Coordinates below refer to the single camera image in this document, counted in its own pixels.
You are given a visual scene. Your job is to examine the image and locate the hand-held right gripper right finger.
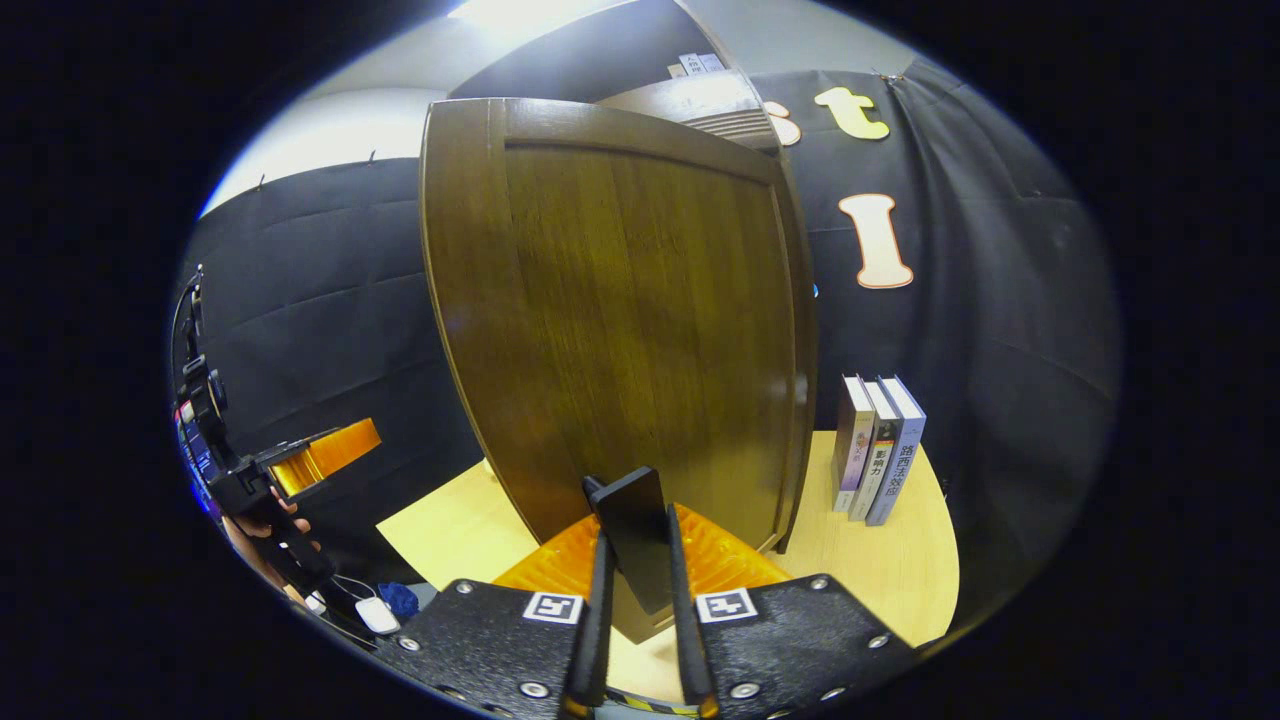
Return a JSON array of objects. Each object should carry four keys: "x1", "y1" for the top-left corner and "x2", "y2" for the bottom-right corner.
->
[{"x1": 667, "y1": 504, "x2": 917, "y2": 720}]

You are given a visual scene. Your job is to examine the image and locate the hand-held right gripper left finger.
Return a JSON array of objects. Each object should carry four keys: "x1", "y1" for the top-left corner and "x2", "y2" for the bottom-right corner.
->
[{"x1": 398, "y1": 515, "x2": 617, "y2": 720}]

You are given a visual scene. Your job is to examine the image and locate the wooden shoe cabinet door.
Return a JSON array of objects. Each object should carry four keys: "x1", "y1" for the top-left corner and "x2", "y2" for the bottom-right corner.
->
[{"x1": 420, "y1": 97, "x2": 819, "y2": 644}]

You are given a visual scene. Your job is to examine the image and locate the wooden double-door shoe cabinet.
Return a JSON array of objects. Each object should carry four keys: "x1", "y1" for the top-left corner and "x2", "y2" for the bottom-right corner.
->
[{"x1": 448, "y1": 0, "x2": 821, "y2": 553}]

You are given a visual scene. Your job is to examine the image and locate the small white device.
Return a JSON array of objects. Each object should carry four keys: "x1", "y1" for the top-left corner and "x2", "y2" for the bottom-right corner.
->
[{"x1": 355, "y1": 597, "x2": 402, "y2": 637}]

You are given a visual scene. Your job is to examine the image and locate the purple and white book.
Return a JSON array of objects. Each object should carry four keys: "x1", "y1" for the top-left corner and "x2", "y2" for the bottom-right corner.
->
[{"x1": 833, "y1": 375, "x2": 877, "y2": 514}]

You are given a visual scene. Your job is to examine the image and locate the dark-spined book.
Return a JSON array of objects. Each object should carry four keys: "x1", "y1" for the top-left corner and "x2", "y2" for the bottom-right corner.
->
[{"x1": 850, "y1": 380, "x2": 902, "y2": 522}]

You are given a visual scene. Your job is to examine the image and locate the grey-blue book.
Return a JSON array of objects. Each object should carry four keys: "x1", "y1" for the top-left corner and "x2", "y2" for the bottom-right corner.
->
[{"x1": 866, "y1": 376, "x2": 928, "y2": 527}]

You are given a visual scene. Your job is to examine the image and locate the black backdrop cloth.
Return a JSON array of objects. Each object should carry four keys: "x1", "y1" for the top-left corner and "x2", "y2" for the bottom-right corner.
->
[{"x1": 170, "y1": 55, "x2": 1123, "y2": 641}]

